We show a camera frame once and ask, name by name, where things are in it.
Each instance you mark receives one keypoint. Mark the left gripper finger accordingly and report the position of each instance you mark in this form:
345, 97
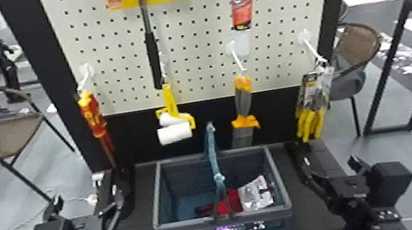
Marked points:
112, 215
55, 206

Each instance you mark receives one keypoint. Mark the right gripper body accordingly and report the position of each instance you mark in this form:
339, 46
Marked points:
347, 195

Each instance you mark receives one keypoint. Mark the blue basket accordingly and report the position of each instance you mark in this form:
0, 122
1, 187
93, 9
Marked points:
221, 220

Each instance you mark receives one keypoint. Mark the red tool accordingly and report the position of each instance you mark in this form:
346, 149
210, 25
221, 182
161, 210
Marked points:
233, 204

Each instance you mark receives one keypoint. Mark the white card packet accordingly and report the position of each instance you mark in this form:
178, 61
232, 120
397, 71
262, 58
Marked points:
256, 194

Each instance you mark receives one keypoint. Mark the black scraper on yellow card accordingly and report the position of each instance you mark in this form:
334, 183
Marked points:
153, 54

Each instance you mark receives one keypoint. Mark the yellow paint roller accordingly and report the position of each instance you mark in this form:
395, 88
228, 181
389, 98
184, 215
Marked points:
174, 130

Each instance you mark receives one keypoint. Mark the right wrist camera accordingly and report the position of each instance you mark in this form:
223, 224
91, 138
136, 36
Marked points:
390, 182

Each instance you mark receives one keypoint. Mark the red and yellow screwdriver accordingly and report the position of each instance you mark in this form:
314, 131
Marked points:
93, 116

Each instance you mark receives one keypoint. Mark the yellow gloves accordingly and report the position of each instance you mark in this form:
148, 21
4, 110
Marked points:
311, 108

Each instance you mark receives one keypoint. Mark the white power strip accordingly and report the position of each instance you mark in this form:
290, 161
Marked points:
98, 181

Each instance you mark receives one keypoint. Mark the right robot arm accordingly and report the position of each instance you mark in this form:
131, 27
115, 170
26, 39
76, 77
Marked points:
370, 224

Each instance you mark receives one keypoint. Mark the orange and grey brush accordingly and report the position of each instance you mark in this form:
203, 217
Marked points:
244, 104

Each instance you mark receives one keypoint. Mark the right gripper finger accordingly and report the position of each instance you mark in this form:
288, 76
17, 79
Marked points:
320, 182
357, 164

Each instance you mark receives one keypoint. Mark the white pegboard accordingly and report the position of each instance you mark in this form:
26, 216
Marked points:
196, 51

